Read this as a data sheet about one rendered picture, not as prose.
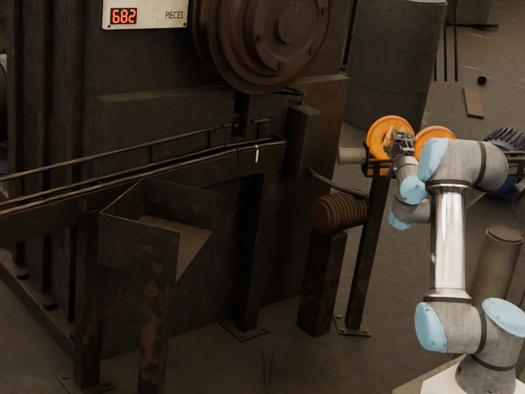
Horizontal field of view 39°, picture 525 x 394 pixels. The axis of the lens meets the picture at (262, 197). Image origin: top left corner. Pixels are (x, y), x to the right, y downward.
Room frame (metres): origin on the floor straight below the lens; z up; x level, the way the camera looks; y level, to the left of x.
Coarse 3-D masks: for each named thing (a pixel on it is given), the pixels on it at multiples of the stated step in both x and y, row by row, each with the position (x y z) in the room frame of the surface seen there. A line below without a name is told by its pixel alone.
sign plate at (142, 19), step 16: (112, 0) 1.99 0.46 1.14; (128, 0) 2.02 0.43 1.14; (144, 0) 2.05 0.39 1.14; (160, 0) 2.09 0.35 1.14; (176, 0) 2.12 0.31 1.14; (112, 16) 1.99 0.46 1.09; (128, 16) 2.02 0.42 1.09; (144, 16) 2.06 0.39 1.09; (160, 16) 2.09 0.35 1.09; (176, 16) 2.13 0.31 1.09
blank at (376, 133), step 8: (384, 120) 2.35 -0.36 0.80; (392, 120) 2.36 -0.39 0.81; (400, 120) 2.36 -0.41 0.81; (376, 128) 2.35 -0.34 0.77; (384, 128) 2.35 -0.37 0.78; (400, 128) 2.36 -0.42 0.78; (408, 128) 2.36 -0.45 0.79; (368, 136) 2.36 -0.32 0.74; (376, 136) 2.35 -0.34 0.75; (368, 144) 2.35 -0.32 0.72; (376, 144) 2.35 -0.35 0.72; (376, 152) 2.35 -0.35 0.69; (384, 152) 2.35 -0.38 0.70
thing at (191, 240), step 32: (128, 192) 1.72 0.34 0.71; (160, 192) 1.81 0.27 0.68; (192, 192) 1.79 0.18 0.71; (128, 224) 1.55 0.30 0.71; (160, 224) 1.78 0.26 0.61; (192, 224) 1.79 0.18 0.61; (128, 256) 1.55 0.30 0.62; (160, 256) 1.53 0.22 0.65; (192, 256) 1.64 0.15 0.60; (160, 288) 1.66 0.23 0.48; (160, 320) 1.66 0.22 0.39; (160, 352) 1.66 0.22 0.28; (160, 384) 1.68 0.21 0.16
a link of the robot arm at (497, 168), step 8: (488, 144) 1.83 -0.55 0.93; (488, 152) 1.79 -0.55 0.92; (496, 152) 1.80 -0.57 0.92; (488, 160) 1.78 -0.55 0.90; (496, 160) 1.79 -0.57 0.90; (504, 160) 1.81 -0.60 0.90; (488, 168) 1.78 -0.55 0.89; (496, 168) 1.78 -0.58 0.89; (504, 168) 1.80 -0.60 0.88; (488, 176) 1.78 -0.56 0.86; (496, 176) 1.79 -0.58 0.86; (504, 176) 1.81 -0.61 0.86; (480, 184) 1.79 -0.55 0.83; (488, 184) 1.80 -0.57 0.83; (496, 184) 1.82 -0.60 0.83; (472, 192) 1.90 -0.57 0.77; (480, 192) 1.89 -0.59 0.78; (488, 192) 1.86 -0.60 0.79; (472, 200) 1.94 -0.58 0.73
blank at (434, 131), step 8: (432, 128) 2.37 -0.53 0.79; (440, 128) 2.37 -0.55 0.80; (416, 136) 2.38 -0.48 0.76; (424, 136) 2.36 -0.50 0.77; (432, 136) 2.36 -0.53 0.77; (440, 136) 2.37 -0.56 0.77; (448, 136) 2.37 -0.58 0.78; (416, 144) 2.36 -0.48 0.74; (424, 144) 2.36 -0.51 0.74; (416, 152) 2.36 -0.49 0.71
